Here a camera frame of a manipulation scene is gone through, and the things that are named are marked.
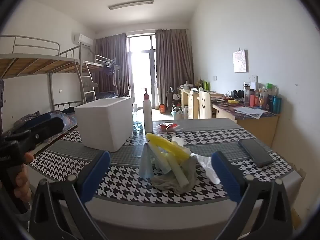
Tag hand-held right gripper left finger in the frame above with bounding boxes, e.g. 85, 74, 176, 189
29, 151, 111, 240

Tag small metal bunk bed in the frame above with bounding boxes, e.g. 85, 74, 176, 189
82, 54, 131, 101

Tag houndstooth tablecloth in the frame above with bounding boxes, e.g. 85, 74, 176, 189
29, 118, 297, 204

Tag grey crumpled blanket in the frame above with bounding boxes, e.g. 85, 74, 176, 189
13, 113, 41, 128

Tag glass balcony door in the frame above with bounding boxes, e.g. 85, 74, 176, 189
127, 34, 157, 105

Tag wooden desk with printed cover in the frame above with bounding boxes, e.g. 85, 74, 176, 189
211, 97, 280, 148

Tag white foam box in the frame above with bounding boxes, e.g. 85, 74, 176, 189
74, 97, 134, 152

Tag white foam tube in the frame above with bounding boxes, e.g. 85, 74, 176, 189
150, 144, 190, 187

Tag dark phone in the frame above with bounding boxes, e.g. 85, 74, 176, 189
237, 139, 274, 168

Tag row of toiletry bottles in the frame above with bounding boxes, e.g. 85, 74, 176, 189
243, 81, 282, 114

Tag metal bed ladder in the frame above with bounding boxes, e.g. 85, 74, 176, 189
74, 60, 98, 105

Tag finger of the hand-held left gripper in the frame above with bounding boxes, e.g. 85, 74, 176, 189
2, 124, 64, 152
15, 112, 64, 133

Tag grey cloth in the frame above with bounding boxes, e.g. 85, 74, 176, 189
151, 154, 198, 195

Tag yellow foam net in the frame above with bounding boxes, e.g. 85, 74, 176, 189
146, 133, 191, 161

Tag wall poster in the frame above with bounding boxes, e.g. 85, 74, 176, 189
232, 49, 249, 73

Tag white air conditioner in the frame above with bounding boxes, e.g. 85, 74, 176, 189
73, 33, 94, 48

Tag white tissue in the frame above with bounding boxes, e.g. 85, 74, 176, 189
171, 136, 186, 147

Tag hanging dark clothes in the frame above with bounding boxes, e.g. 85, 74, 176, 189
103, 63, 121, 76

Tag person's left hand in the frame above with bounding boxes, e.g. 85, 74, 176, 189
14, 152, 34, 203

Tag wooden desk with drawers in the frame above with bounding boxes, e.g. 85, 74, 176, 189
177, 87, 225, 120

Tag printed papers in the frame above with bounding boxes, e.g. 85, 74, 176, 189
233, 106, 264, 119

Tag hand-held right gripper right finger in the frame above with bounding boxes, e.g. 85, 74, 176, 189
211, 151, 293, 240

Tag red snack packet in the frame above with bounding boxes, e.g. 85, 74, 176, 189
156, 122, 181, 132

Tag white bucket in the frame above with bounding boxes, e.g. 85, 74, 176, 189
172, 107, 185, 120

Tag large metal bunk bed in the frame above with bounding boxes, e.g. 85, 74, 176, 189
0, 35, 84, 135

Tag wooden chair with smiley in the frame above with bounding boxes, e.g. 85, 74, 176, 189
198, 90, 213, 119

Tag white pump bottle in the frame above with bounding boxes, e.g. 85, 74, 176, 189
142, 87, 153, 134

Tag ceiling light tube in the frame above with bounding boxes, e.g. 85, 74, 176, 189
108, 0, 154, 11

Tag brown curtain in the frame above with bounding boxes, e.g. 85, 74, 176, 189
94, 33, 128, 98
155, 28, 195, 106

